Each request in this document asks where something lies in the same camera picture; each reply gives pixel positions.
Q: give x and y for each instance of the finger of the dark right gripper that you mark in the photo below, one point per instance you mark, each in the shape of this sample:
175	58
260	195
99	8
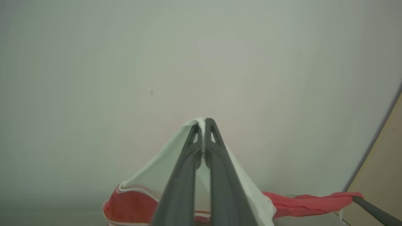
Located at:
377	212

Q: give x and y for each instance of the red white sports jersey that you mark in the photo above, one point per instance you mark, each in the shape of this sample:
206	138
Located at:
147	179

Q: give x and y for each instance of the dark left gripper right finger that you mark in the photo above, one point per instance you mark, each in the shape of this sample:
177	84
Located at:
226	194

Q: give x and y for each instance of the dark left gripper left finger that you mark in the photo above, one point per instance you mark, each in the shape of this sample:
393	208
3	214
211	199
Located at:
179	194

